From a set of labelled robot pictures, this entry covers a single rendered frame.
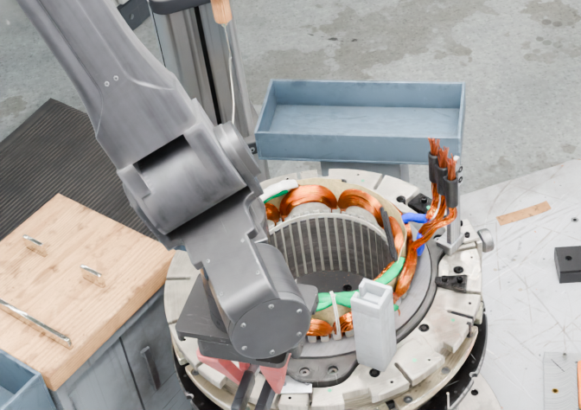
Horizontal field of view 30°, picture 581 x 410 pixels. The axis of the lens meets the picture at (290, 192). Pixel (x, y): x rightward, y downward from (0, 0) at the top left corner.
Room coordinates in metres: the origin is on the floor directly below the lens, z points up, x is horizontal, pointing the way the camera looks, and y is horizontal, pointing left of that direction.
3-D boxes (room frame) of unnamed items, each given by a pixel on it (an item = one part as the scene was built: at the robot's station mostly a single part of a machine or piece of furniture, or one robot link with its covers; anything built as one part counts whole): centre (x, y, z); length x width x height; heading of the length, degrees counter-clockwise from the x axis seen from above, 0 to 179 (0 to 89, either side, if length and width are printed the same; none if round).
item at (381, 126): (1.04, -0.10, 0.92); 0.25 x 0.11 x 0.28; 74
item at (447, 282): (0.71, -0.14, 1.10); 0.03 x 0.02 x 0.01; 72
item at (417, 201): (0.83, -0.14, 1.09); 0.03 x 0.02 x 0.02; 39
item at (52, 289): (0.83, 0.27, 1.05); 0.20 x 0.19 x 0.02; 138
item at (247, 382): (0.56, 0.06, 1.17); 0.04 x 0.01 x 0.02; 158
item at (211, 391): (0.65, 0.09, 1.05); 0.09 x 0.04 x 0.01; 52
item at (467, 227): (0.77, -0.17, 1.07); 0.04 x 0.02 x 0.05; 10
